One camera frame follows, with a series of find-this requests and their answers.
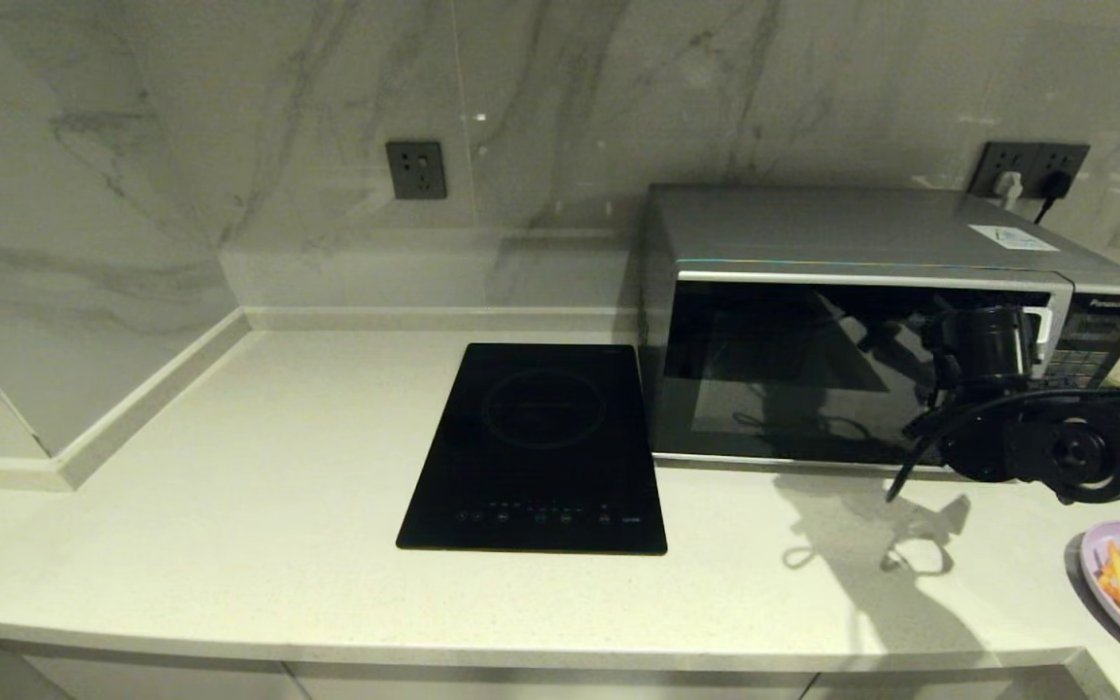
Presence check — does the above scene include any black glass induction cooktop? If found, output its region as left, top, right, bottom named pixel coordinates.
left=396, top=342, right=669, bottom=556

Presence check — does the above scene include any silver Panasonic microwave oven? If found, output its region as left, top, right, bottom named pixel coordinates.
left=638, top=185, right=1120, bottom=477

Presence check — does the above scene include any black power plug with cable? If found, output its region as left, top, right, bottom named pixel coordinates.
left=1034, top=171, right=1074, bottom=225

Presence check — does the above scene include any white paper sheet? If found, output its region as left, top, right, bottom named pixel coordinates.
left=968, top=224, right=1060, bottom=252

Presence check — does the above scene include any grey single wall socket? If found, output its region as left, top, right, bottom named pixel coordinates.
left=385, top=141, right=448, bottom=201

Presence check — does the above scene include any black glass microwave door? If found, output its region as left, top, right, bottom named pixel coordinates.
left=652, top=262, right=1074, bottom=473

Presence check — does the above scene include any grey double wall socket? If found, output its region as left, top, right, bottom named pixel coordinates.
left=968, top=142, right=1091, bottom=200

